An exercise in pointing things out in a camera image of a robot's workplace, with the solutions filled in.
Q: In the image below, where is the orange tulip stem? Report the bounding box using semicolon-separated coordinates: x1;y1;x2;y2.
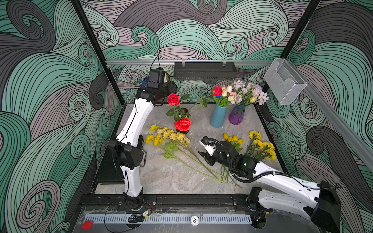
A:
220;166;242;188

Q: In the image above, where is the teal ceramic vase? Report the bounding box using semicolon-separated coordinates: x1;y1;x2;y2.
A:
210;105;227;128

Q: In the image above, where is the yellow carnation flower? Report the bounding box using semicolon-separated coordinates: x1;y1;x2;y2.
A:
251;139;263;157
257;142;275;160
246;131;261;155
259;150;277;161

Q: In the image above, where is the purple glass vase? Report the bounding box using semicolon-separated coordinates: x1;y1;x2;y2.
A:
228;104;246;125

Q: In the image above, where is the black vase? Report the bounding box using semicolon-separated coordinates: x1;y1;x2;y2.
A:
174;108;191;134

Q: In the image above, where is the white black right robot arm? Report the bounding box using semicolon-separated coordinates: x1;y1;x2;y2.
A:
199;136;342;233

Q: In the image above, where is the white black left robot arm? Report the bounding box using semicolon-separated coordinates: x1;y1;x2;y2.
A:
108;67;177;209

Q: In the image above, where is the mixed rose bouquet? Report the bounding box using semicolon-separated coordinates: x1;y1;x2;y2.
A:
166;86;223;134

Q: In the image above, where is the colourful tulip bunch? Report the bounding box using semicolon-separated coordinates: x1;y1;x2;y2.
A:
211;85;237;107

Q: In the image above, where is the pink lilac flower bunch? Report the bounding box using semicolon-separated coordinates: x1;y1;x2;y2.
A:
229;80;269;106

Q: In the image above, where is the red small block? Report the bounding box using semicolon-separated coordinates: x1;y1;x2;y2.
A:
82;221;94;230

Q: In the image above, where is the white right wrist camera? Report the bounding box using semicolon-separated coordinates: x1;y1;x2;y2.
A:
200;136;216;156

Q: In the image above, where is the black wall tray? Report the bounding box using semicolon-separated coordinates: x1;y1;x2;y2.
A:
174;62;237;84

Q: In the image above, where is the clear plastic wall bin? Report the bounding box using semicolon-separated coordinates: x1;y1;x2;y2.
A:
264;58;308;105

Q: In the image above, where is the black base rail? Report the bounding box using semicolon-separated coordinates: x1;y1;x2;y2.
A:
72;193;312;216

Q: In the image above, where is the white slotted cable duct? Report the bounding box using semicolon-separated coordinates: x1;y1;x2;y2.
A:
84;214;252;224

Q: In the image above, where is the black corner frame post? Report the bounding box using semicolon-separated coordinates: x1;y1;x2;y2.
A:
263;1;320;92

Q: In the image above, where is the black left corner post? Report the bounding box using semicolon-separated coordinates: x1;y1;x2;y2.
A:
71;0;126;107

